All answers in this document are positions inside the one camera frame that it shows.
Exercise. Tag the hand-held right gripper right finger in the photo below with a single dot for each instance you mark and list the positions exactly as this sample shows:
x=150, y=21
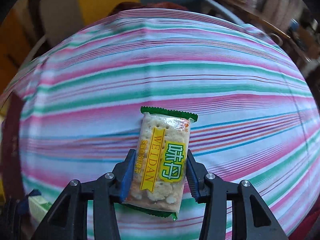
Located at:
x=193, y=180

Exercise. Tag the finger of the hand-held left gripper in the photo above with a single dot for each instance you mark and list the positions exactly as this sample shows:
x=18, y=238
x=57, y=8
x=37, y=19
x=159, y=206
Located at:
x=28, y=198

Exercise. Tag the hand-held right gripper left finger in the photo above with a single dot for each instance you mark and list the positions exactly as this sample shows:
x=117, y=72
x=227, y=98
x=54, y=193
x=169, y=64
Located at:
x=126, y=177

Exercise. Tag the green-edged cracker packet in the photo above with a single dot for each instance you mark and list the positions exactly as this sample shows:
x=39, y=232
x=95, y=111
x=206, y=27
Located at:
x=162, y=160

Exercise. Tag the gold tin box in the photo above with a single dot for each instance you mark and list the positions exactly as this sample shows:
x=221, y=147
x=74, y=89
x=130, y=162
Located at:
x=11, y=142

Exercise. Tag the striped tablecloth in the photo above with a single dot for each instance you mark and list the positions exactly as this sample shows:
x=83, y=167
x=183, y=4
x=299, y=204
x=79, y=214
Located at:
x=175, y=80

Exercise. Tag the dark red cloth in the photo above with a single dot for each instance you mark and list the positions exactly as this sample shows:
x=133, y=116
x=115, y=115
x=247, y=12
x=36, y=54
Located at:
x=150, y=6

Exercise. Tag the wooden side desk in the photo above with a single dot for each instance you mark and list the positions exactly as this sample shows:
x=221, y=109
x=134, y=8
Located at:
x=240, y=7

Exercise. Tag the pink striped curtain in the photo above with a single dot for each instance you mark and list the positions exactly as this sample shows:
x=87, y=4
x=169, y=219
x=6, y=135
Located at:
x=275, y=2

